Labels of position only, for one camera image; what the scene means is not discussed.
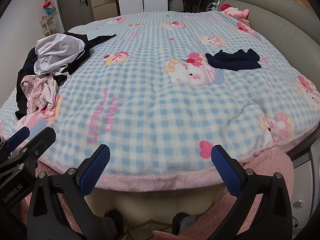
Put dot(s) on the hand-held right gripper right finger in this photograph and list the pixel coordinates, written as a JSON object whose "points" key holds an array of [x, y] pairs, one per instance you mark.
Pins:
{"points": [[225, 172]]}

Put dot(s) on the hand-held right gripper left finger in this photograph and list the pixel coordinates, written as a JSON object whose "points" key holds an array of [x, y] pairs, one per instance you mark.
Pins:
{"points": [[96, 170]]}

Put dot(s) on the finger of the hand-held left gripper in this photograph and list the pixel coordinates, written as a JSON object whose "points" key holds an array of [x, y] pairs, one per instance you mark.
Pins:
{"points": [[42, 140], [18, 135]]}

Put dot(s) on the pink printed pajama pants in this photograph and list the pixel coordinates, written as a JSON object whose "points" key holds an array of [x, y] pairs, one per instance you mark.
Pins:
{"points": [[40, 92]]}

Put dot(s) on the dark house slipper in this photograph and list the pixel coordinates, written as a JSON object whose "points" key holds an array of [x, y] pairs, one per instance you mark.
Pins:
{"points": [[186, 223], [110, 221]]}

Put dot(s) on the cream bed base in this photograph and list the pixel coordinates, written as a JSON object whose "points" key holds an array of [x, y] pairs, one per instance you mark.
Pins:
{"points": [[150, 205]]}

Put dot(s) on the white bedside cabinet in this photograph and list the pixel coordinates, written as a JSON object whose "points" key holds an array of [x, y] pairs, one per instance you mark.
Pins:
{"points": [[302, 192]]}

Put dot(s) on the white garment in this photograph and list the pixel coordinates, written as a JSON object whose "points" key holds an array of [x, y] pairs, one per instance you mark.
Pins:
{"points": [[55, 50]]}

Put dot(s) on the blue checked cartoon blanket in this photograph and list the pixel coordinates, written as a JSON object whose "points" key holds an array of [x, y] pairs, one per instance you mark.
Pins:
{"points": [[160, 105]]}

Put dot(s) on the black garment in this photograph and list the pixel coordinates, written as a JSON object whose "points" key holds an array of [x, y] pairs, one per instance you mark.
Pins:
{"points": [[86, 48]]}

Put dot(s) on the navy garment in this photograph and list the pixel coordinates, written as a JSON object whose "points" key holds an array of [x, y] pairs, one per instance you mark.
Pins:
{"points": [[232, 62]]}

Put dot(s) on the white shelf rack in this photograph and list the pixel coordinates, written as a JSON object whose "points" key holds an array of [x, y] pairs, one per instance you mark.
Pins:
{"points": [[47, 25]]}

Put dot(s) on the red and blue toy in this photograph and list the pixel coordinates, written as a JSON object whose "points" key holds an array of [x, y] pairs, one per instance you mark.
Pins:
{"points": [[48, 7]]}

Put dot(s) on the grey door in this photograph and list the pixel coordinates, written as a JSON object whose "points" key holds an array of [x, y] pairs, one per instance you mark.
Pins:
{"points": [[75, 5]]}

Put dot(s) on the beige cabinet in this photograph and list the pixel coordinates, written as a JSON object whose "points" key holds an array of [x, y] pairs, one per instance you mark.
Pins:
{"points": [[100, 2]]}

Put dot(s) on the grey bed headboard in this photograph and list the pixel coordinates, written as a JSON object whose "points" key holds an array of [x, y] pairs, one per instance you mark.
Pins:
{"points": [[280, 30]]}

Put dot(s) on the pink white plush toy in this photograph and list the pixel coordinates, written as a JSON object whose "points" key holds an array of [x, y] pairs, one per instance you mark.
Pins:
{"points": [[236, 13]]}

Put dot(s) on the magenta plush toy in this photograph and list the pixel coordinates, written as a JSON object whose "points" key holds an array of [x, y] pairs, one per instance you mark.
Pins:
{"points": [[226, 6]]}

